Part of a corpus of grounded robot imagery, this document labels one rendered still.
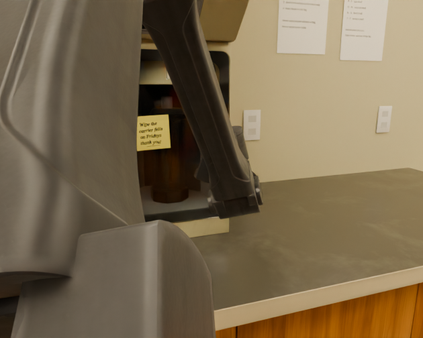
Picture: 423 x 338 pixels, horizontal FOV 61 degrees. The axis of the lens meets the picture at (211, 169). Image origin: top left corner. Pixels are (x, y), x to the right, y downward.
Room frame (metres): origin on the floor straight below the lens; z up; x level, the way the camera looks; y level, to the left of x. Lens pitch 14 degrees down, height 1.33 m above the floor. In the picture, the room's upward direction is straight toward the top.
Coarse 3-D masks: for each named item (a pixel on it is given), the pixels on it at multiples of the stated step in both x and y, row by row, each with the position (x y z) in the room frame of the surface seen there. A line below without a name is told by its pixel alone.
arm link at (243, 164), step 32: (160, 0) 0.36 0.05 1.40; (192, 0) 0.37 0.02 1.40; (160, 32) 0.38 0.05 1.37; (192, 32) 0.38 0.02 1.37; (192, 64) 0.40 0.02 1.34; (192, 96) 0.42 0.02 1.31; (192, 128) 0.45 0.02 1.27; (224, 128) 0.45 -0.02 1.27; (224, 160) 0.48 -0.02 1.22; (224, 192) 0.51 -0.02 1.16
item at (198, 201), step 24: (144, 72) 0.79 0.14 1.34; (216, 72) 0.85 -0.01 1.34; (144, 96) 0.79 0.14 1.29; (168, 96) 0.81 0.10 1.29; (192, 144) 0.83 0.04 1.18; (144, 168) 0.79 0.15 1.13; (168, 168) 0.81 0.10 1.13; (192, 168) 0.83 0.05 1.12; (144, 192) 0.79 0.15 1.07; (168, 192) 0.81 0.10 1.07; (192, 192) 0.83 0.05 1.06; (144, 216) 0.79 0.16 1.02; (168, 216) 0.81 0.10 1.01; (192, 216) 0.83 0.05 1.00; (216, 216) 0.85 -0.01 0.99
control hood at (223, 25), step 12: (204, 0) 0.75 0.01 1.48; (216, 0) 0.76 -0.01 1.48; (228, 0) 0.77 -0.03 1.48; (240, 0) 0.78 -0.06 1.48; (204, 12) 0.77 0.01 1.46; (216, 12) 0.78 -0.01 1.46; (228, 12) 0.79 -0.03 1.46; (240, 12) 0.80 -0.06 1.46; (204, 24) 0.80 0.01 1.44; (216, 24) 0.80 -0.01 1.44; (228, 24) 0.81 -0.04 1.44; (240, 24) 0.82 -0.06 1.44; (144, 36) 0.78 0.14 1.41; (204, 36) 0.82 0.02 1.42; (216, 36) 0.83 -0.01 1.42; (228, 36) 0.83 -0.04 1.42
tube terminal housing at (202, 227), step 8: (144, 40) 0.81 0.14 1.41; (152, 40) 0.81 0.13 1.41; (144, 48) 0.81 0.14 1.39; (152, 48) 0.81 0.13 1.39; (208, 48) 0.85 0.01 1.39; (216, 48) 0.86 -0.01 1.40; (224, 48) 0.87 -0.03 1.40; (176, 224) 0.83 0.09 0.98; (184, 224) 0.83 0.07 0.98; (192, 224) 0.84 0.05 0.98; (200, 224) 0.85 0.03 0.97; (208, 224) 0.85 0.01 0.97; (216, 224) 0.86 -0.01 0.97; (224, 224) 0.87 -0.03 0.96; (192, 232) 0.84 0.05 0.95; (200, 232) 0.85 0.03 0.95; (208, 232) 0.85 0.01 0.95; (216, 232) 0.86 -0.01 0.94; (224, 232) 0.87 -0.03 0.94
